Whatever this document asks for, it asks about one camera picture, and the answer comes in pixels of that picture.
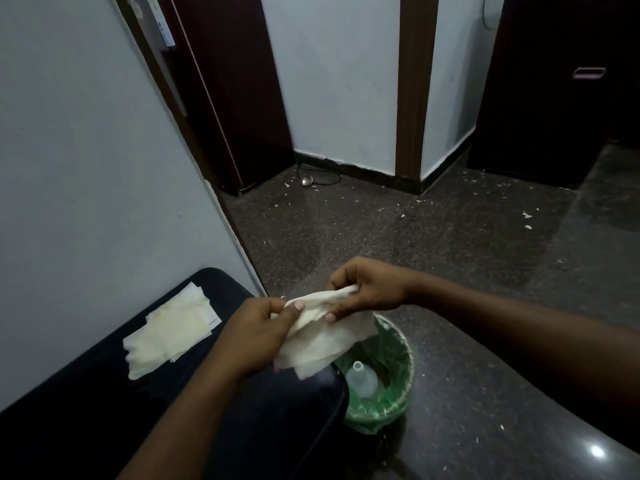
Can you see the person's right hand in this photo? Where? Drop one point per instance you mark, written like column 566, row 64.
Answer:
column 380, row 289

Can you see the person's left hand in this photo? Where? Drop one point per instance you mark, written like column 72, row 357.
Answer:
column 250, row 339

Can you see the white paper wipe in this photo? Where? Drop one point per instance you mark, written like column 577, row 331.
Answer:
column 325, row 339

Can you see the person's right forearm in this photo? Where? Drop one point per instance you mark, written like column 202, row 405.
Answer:
column 530, row 339

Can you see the small translucent plastic bottle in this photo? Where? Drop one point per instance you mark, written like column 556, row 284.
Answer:
column 362, row 379

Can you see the green lined waste bin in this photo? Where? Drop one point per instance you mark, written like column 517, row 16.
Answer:
column 390, row 364

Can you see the stained cream paper wipe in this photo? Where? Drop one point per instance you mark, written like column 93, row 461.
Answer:
column 160, row 339

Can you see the small round metal object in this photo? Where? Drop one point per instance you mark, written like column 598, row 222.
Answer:
column 306, row 180

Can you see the brown wooden door frame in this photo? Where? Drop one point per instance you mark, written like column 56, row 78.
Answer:
column 165, row 94
column 415, row 84

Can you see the white wall switch panel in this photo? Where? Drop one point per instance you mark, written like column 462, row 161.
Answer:
column 162, row 24

